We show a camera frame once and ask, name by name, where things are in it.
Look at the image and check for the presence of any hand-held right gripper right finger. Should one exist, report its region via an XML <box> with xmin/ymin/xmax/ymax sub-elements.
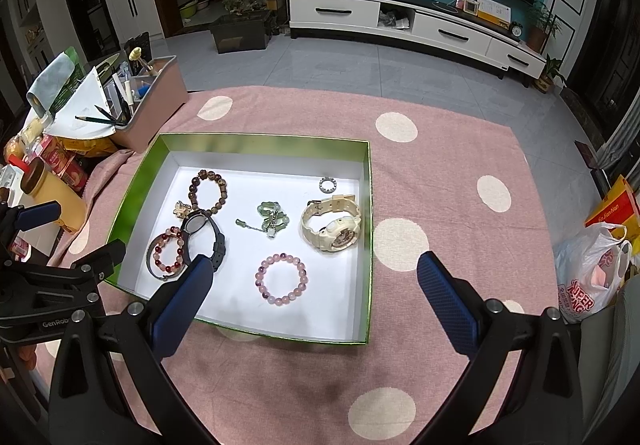
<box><xmin>416</xmin><ymin>251</ymin><xmax>591</xmax><ymax>445</ymax></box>

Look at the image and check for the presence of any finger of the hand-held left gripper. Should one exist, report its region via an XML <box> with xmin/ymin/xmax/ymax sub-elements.
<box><xmin>70</xmin><ymin>238</ymin><xmax>127</xmax><ymax>284</ymax></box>
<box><xmin>12</xmin><ymin>201</ymin><xmax>62</xmax><ymax>232</ymax></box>

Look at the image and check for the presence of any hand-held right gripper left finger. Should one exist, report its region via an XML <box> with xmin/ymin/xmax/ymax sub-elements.
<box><xmin>48</xmin><ymin>254</ymin><xmax>215</xmax><ymax>445</ymax></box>

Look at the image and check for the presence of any red bead bracelet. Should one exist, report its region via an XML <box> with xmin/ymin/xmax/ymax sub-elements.
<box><xmin>149</xmin><ymin>225</ymin><xmax>187</xmax><ymax>275</ymax></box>

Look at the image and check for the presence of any pink bead bracelet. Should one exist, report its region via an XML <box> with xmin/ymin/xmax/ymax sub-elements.
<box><xmin>255</xmin><ymin>252</ymin><xmax>308</xmax><ymax>306</ymax></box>

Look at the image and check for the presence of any black wristwatch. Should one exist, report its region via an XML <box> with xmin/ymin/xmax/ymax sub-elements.
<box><xmin>179</xmin><ymin>211</ymin><xmax>228</xmax><ymax>273</ymax></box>

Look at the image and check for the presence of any brown bead bracelet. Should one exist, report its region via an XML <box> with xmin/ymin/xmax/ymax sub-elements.
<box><xmin>187</xmin><ymin>169</ymin><xmax>228</xmax><ymax>214</ymax></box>

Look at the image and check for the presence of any green jade pendant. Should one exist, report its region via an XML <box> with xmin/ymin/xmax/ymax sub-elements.
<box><xmin>236</xmin><ymin>200</ymin><xmax>290</xmax><ymax>240</ymax></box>

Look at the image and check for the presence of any cream wristwatch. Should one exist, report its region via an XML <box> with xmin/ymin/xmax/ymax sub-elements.
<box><xmin>300</xmin><ymin>194</ymin><xmax>362</xmax><ymax>253</ymax></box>

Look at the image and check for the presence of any green cardboard box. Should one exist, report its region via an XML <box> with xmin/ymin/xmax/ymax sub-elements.
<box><xmin>102</xmin><ymin>132</ymin><xmax>375</xmax><ymax>345</ymax></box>

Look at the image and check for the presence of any yellow cylindrical container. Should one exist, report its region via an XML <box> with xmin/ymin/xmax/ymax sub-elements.
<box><xmin>20</xmin><ymin>159</ymin><xmax>88</xmax><ymax>232</ymax></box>

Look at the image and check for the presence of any red snack packet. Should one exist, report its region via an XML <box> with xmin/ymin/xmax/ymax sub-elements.
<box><xmin>37</xmin><ymin>135</ymin><xmax>88</xmax><ymax>193</ymax></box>

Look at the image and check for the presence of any yellow snack packet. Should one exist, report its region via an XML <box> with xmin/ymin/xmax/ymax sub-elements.
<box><xmin>55</xmin><ymin>135</ymin><xmax>118</xmax><ymax>158</ymax></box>

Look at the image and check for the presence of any white paper sheet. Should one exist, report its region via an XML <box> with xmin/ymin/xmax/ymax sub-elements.
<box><xmin>44</xmin><ymin>66</ymin><xmax>131</xmax><ymax>138</ymax></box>

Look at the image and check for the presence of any green white packet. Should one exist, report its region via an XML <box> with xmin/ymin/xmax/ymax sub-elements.
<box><xmin>26</xmin><ymin>50</ymin><xmax>88</xmax><ymax>118</ymax></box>

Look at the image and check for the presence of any white plastic bag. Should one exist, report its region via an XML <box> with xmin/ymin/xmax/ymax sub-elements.
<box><xmin>554</xmin><ymin>222</ymin><xmax>632</xmax><ymax>323</ymax></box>

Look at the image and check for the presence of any pink organizer box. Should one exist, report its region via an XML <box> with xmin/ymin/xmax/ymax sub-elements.
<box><xmin>102</xmin><ymin>55</ymin><xmax>190</xmax><ymax>152</ymax></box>

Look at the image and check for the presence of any grey cloth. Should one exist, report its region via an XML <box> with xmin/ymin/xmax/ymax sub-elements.
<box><xmin>580</xmin><ymin>275</ymin><xmax>640</xmax><ymax>445</ymax></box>

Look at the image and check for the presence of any yellow headed stick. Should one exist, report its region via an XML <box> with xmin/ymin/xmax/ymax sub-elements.
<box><xmin>129</xmin><ymin>47</ymin><xmax>152</xmax><ymax>74</ymax></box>

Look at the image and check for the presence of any red yellow cardboard box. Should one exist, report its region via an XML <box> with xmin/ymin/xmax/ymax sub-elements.
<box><xmin>584</xmin><ymin>175</ymin><xmax>640</xmax><ymax>246</ymax></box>

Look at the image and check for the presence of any black flat tool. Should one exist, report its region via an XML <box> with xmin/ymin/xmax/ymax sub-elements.
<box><xmin>124</xmin><ymin>31</ymin><xmax>151</xmax><ymax>74</ymax></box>

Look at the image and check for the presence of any pink dotted tablecloth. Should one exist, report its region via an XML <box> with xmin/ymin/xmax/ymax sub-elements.
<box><xmin>47</xmin><ymin>85</ymin><xmax>566</xmax><ymax>445</ymax></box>

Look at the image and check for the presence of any striped curtain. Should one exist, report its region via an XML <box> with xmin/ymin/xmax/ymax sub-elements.
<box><xmin>597</xmin><ymin>95</ymin><xmax>640</xmax><ymax>170</ymax></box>

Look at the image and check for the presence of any small potted plant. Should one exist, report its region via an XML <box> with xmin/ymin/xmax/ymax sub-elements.
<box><xmin>534</xmin><ymin>55</ymin><xmax>568</xmax><ymax>93</ymax></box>

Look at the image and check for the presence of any green basin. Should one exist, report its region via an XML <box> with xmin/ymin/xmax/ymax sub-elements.
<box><xmin>180</xmin><ymin>0</ymin><xmax>211</xmax><ymax>20</ymax></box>

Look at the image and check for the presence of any dark planter with plants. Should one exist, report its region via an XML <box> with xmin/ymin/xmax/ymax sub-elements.
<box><xmin>209</xmin><ymin>0</ymin><xmax>283</xmax><ymax>54</ymax></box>

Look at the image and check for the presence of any tall potted plant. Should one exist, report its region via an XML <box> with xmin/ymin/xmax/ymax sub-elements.
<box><xmin>525</xmin><ymin>0</ymin><xmax>563</xmax><ymax>50</ymax></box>

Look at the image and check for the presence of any desk calendar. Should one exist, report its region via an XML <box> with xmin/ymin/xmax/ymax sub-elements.
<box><xmin>477</xmin><ymin>0</ymin><xmax>512</xmax><ymax>23</ymax></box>

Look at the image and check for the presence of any white television cabinet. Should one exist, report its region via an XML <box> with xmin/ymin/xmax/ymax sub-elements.
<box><xmin>287</xmin><ymin>0</ymin><xmax>548</xmax><ymax>86</ymax></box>

